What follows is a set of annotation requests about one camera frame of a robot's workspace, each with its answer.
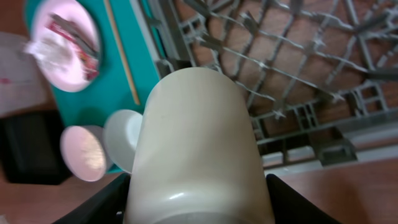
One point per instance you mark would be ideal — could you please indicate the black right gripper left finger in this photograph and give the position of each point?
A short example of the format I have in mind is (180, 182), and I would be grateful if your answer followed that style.
(106, 206)

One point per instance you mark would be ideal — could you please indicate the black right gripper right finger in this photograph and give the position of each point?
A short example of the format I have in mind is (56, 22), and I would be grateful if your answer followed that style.
(291, 207)

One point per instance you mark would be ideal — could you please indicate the white paper cup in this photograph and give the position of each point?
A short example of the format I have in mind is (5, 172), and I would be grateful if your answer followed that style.
(197, 159)

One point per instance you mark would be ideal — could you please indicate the red snack wrapper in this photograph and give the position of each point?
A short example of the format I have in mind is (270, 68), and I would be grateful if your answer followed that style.
(85, 49)

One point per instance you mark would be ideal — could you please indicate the grey dishwasher rack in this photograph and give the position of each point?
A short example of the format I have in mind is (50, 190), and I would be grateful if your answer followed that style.
(319, 77)

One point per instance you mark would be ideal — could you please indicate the grey small bowl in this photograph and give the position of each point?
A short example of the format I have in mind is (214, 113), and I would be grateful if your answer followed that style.
(121, 135)

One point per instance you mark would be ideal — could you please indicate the black plastic tray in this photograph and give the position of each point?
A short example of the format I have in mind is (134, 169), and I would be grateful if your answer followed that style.
(30, 148)

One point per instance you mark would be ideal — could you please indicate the teal plastic tray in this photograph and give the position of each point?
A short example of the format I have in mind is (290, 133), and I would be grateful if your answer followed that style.
(109, 91)

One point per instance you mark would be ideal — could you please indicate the clear plastic bin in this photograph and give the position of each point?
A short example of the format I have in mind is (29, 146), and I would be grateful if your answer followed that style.
(23, 87)

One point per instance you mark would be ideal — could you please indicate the left wooden chopstick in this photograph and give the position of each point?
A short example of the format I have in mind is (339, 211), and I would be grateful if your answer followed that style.
(119, 44)

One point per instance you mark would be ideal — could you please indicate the white round plate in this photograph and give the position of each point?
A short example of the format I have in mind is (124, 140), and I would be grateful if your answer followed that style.
(55, 55)

